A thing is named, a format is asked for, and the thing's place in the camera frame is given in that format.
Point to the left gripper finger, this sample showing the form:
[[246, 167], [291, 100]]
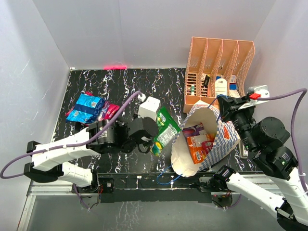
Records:
[[145, 146], [152, 131]]

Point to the red white staples box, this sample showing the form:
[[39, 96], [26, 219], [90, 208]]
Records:
[[233, 79]]

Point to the white red paper box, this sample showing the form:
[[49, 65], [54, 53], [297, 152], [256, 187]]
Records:
[[234, 94]]

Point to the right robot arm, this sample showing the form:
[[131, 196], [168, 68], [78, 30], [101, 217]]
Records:
[[266, 140]]

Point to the pink snack bag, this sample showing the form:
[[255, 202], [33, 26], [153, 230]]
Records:
[[113, 108]]

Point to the glue stick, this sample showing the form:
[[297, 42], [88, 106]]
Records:
[[192, 89]]

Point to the blue snack bag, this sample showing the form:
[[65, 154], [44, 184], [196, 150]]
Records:
[[86, 109]]

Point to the green candy pack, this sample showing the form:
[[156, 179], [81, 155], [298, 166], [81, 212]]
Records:
[[167, 130]]

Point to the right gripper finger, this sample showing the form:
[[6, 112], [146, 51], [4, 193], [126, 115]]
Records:
[[225, 102], [225, 114]]

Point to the orange candy pack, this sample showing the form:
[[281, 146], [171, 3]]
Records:
[[195, 146]]

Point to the black yellow highlighter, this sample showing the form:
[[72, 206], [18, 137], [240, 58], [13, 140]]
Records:
[[206, 81]]

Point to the blue checkered paper bag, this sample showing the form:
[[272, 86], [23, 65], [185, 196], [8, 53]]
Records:
[[225, 141]]

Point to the magenta purple candy pack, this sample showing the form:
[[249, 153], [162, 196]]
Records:
[[103, 111]]

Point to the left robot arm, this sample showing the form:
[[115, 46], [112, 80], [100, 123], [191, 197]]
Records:
[[52, 162]]

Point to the blue stamp pad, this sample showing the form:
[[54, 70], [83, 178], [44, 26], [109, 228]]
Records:
[[233, 86]]

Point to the orange desk organizer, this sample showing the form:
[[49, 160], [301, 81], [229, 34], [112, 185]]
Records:
[[215, 57]]

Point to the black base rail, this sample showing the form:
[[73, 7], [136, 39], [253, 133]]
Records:
[[149, 187]]

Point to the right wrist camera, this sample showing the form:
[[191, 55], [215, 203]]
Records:
[[255, 93]]

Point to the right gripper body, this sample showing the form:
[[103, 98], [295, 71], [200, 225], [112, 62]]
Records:
[[241, 120]]

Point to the red snack packet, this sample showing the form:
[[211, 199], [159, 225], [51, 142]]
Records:
[[207, 146]]

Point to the white tube with label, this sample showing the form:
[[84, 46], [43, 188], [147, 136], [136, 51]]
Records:
[[221, 87]]

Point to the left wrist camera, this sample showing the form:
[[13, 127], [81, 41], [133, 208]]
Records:
[[149, 108]]

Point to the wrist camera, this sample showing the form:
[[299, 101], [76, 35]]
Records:
[[149, 108], [255, 93]]

